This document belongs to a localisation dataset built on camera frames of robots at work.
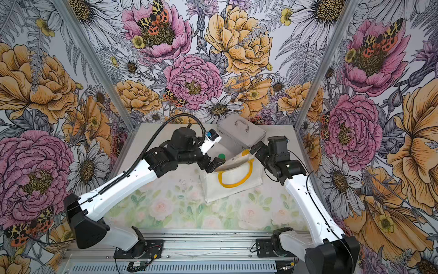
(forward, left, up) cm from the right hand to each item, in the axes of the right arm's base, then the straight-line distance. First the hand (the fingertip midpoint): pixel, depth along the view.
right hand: (256, 156), depth 79 cm
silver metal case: (+22, +6, -8) cm, 24 cm away
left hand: (-4, +19, +6) cm, 20 cm away
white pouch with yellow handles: (-3, +9, -13) cm, 16 cm away
